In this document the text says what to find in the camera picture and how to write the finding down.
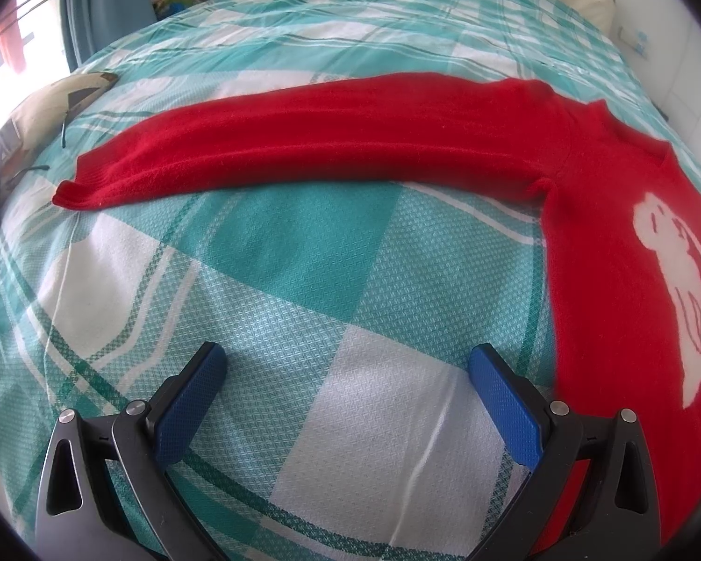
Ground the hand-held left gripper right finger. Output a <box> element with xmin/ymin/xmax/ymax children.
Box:
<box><xmin>467</xmin><ymin>344</ymin><xmax>662</xmax><ymax>561</ymax></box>

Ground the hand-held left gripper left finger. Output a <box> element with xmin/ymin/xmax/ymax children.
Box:
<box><xmin>34</xmin><ymin>342</ymin><xmax>229</xmax><ymax>561</ymax></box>

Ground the red sweater with white figure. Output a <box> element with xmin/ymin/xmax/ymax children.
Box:
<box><xmin>52</xmin><ymin>72</ymin><xmax>701</xmax><ymax>561</ymax></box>

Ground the teal white checked bedsheet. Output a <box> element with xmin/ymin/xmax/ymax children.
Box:
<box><xmin>0</xmin><ymin>0</ymin><xmax>687</xmax><ymax>561</ymax></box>

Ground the beige and grey garment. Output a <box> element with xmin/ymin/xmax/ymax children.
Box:
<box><xmin>0</xmin><ymin>70</ymin><xmax>119</xmax><ymax>148</ymax></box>

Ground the red hanging cloth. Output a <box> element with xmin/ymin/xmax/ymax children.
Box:
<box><xmin>0</xmin><ymin>5</ymin><xmax>28</xmax><ymax>74</ymax></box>

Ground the blue curtain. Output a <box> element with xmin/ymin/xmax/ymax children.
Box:
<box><xmin>58</xmin><ymin>0</ymin><xmax>173</xmax><ymax>71</ymax></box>

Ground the white wall socket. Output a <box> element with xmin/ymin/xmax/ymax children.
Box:
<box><xmin>616</xmin><ymin>26</ymin><xmax>651</xmax><ymax>57</ymax></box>

